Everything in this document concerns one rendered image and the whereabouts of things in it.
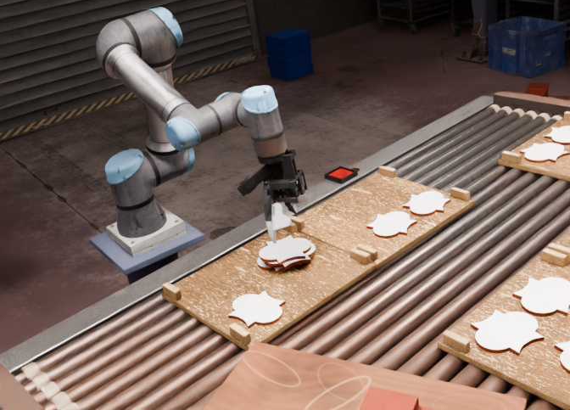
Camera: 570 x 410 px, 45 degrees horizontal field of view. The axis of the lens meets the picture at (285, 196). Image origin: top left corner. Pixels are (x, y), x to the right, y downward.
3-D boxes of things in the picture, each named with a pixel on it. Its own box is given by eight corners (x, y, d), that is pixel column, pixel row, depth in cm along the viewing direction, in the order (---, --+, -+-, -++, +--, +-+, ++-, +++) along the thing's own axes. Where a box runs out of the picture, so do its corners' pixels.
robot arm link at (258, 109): (258, 82, 158) (280, 84, 152) (269, 126, 163) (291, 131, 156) (231, 93, 154) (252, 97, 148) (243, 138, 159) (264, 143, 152)
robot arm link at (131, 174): (107, 199, 208) (94, 159, 202) (146, 182, 215) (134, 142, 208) (125, 210, 199) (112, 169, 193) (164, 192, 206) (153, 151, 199)
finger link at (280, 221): (287, 241, 156) (288, 201, 158) (265, 242, 159) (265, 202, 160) (293, 243, 159) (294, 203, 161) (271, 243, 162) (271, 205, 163)
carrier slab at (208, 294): (161, 297, 172) (160, 291, 171) (282, 229, 195) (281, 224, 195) (250, 354, 148) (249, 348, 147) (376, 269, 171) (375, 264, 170)
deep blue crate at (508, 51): (485, 68, 596) (485, 25, 580) (520, 56, 612) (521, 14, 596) (531, 79, 556) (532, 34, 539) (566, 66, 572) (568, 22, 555)
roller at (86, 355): (23, 397, 152) (16, 380, 149) (505, 115, 262) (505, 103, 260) (32, 407, 148) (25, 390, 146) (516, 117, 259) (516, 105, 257)
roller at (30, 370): (13, 387, 155) (7, 370, 153) (493, 113, 266) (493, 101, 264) (23, 397, 152) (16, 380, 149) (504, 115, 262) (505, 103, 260)
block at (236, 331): (229, 335, 152) (227, 325, 151) (236, 331, 153) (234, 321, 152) (246, 346, 148) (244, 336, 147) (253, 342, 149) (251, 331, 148)
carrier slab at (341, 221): (284, 228, 196) (283, 223, 195) (380, 176, 218) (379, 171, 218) (377, 269, 171) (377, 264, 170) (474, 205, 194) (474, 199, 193)
